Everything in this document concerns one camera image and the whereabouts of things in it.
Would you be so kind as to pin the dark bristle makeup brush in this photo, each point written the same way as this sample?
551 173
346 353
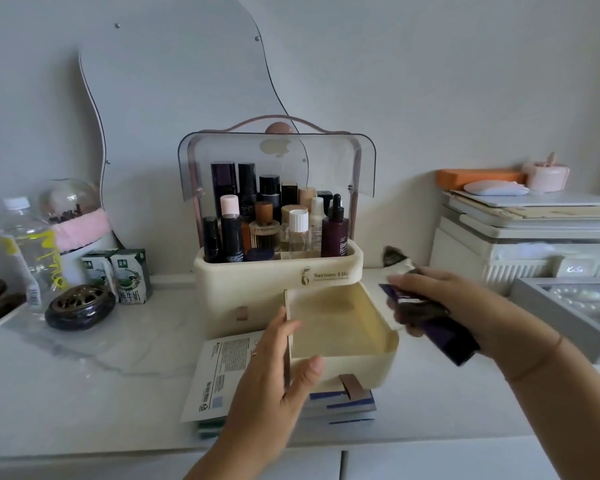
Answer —
395 257

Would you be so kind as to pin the black cosmetic tube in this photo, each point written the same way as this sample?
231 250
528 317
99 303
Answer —
211 242

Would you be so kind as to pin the tall black bottle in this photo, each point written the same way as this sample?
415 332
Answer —
247 187

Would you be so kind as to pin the purple dropper bottle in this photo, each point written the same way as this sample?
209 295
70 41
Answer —
335 234

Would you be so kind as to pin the grey jewelry box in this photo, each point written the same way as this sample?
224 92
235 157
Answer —
545 304

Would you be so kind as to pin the clear organizer lid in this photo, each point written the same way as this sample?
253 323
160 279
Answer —
330 164

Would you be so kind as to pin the dark purple cosmetic tube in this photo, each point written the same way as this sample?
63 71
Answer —
452 342

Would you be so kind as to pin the white printed mask packet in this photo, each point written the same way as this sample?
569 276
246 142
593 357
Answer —
220 369

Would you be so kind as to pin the green white milk carton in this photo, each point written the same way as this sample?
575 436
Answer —
132 277
96 274

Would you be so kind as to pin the black square bottle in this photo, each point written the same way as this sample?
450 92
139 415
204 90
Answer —
325 198

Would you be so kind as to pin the dark round incense burner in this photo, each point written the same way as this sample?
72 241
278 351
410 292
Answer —
80 307

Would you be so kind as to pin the white cabinet door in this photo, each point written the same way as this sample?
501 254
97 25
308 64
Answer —
430 459
105 467

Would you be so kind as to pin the person's left hand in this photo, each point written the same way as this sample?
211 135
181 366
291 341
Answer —
260 399

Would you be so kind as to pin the cream cosmetic organizer box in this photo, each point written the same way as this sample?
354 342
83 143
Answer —
260 282

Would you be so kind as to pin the person's right forearm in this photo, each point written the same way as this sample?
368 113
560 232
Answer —
570 409

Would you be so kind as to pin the beige cosmetic bottle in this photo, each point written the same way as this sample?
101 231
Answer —
307 195

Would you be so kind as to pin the grey flat tablet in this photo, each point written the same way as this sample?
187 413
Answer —
555 198

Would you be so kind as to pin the snow globe with pink band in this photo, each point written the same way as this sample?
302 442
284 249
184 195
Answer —
77 219

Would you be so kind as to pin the orange flat box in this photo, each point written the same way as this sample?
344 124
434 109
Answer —
475 175

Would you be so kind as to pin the black bottle with glossy cap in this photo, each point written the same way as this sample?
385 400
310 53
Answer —
269 192

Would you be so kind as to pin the small black bottle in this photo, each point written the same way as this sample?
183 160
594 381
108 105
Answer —
289 192

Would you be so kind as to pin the black bottle with pink cap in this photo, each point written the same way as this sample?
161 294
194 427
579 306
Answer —
231 234

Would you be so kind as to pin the wavy frameless mirror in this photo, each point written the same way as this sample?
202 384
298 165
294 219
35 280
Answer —
180 84

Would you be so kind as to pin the cream organizer drawer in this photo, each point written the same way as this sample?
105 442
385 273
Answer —
337 324

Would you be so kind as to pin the person's right thumb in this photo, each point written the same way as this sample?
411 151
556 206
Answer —
411 282

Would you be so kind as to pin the white ribbed storage box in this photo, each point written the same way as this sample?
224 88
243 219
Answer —
480 244

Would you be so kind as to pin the slim white bottle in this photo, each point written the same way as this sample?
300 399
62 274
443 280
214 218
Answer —
317 224

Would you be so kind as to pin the tall dark purple bottle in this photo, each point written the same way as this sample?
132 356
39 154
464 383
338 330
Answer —
223 184

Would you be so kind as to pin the dark blue round jar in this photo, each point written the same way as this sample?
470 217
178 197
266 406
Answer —
260 254

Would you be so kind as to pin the person's left forearm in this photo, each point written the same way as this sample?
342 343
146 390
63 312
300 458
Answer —
220 462

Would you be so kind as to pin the stack of blue white packets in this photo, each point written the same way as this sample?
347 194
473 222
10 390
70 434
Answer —
340 404

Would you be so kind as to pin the clear plastic water bottle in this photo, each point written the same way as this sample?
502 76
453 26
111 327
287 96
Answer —
30 249

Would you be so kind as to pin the pink cup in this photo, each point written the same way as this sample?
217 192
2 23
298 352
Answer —
547 177

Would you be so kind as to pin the perfume bottle with brown cap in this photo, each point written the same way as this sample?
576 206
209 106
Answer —
264 227

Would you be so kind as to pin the white computer mouse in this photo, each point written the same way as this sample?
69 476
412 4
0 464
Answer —
495 187

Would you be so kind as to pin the person's right hand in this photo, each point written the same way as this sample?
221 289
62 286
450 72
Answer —
470 314

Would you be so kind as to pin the clear bottle with white cap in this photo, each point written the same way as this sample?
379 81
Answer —
298 234

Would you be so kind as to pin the person's left thumb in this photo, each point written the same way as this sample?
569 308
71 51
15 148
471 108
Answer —
307 375

